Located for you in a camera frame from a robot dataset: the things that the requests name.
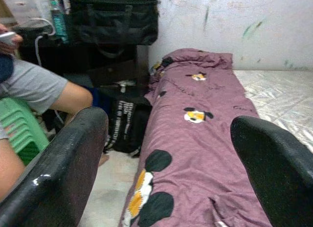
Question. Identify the large black duffel bag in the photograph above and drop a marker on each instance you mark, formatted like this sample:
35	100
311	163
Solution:
115	24

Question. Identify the black bag with white print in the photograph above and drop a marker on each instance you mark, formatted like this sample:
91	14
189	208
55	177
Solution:
127	124

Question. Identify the person's right hand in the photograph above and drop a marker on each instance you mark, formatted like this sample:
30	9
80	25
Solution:
7	49

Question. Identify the dark wooden desk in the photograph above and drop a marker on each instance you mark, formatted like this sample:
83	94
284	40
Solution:
73	63

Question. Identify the clear plastic storage box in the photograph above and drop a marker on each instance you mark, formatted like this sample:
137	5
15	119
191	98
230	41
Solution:
24	9

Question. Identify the clear plastic water bottle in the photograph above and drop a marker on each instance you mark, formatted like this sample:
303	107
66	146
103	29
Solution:
58	24

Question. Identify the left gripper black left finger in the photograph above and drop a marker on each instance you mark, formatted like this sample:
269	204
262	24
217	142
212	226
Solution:
53	175

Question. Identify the person in grey shorts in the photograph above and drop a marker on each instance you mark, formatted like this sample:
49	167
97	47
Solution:
31	82

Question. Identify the white handheld phone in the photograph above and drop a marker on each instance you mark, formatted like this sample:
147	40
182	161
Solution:
6	38

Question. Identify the purple cartoon print blanket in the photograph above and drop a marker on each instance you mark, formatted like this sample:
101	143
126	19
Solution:
195	151

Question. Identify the green plastic stool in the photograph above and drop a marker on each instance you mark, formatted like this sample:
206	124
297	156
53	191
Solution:
19	129

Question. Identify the white quilted mattress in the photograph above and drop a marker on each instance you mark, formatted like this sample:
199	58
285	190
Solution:
276	95

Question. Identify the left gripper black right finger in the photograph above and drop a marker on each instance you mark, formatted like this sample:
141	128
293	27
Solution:
281	178

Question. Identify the blue bag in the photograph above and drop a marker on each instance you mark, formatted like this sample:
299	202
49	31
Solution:
101	99

